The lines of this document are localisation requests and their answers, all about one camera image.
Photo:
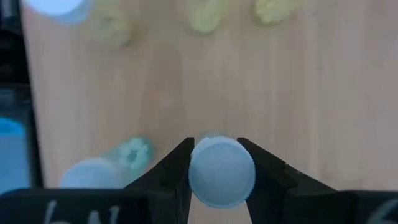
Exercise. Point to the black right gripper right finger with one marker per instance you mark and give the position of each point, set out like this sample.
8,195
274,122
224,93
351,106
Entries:
295,202

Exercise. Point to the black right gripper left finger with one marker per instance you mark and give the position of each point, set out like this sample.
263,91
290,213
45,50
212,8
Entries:
140,205

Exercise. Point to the wooden shelf with black legs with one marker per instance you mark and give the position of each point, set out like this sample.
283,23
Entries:
248,93

